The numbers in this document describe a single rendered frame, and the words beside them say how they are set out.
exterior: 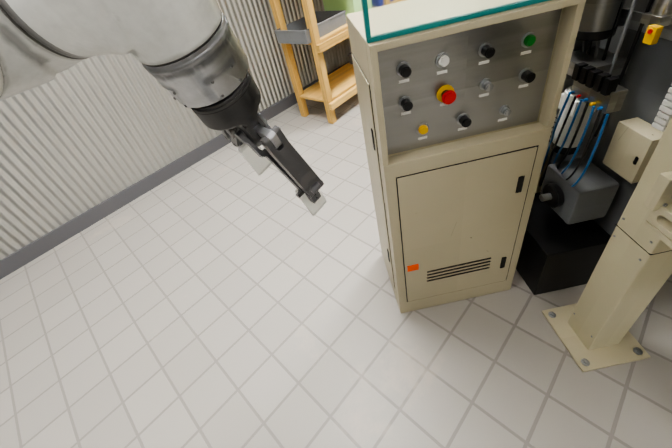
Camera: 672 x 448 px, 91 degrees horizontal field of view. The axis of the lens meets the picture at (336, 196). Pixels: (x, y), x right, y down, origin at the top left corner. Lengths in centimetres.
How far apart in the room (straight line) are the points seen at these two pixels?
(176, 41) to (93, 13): 6
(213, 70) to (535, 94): 104
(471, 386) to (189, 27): 155
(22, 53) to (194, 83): 12
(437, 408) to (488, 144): 103
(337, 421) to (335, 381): 15
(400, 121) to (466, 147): 23
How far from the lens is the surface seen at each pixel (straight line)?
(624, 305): 156
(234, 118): 38
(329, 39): 314
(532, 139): 125
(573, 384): 173
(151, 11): 31
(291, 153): 39
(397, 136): 109
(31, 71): 39
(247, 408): 174
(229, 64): 36
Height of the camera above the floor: 153
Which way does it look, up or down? 39 degrees down
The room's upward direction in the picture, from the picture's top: 14 degrees counter-clockwise
